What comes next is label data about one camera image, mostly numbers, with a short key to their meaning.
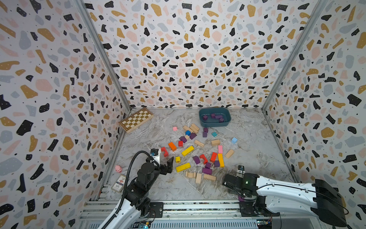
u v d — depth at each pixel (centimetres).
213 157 93
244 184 57
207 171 87
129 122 109
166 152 95
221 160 92
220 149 97
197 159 92
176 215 73
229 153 95
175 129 109
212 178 84
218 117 115
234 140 100
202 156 93
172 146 97
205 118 113
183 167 88
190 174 85
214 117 116
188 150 97
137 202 55
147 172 58
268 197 64
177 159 90
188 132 105
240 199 76
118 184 80
